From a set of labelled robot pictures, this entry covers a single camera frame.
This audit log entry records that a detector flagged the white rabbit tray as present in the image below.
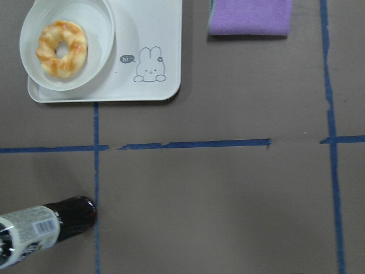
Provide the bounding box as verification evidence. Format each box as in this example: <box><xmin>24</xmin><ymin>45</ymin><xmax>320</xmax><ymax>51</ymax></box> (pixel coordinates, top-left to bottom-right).
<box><xmin>27</xmin><ymin>1</ymin><xmax>183</xmax><ymax>103</ymax></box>

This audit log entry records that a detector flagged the white round plate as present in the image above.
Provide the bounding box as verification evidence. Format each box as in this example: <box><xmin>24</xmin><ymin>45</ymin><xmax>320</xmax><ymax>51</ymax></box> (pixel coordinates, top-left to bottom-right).
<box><xmin>19</xmin><ymin>1</ymin><xmax>115</xmax><ymax>91</ymax></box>

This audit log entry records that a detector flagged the purple folded cloth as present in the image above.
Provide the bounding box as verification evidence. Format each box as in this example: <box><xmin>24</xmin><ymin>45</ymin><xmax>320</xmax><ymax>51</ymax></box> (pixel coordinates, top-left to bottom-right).
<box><xmin>208</xmin><ymin>0</ymin><xmax>293</xmax><ymax>36</ymax></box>

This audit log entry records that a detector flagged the glazed twisted donut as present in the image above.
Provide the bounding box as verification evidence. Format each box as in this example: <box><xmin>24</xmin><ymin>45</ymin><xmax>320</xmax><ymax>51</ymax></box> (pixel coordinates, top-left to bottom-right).
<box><xmin>36</xmin><ymin>20</ymin><xmax>88</xmax><ymax>78</ymax></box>

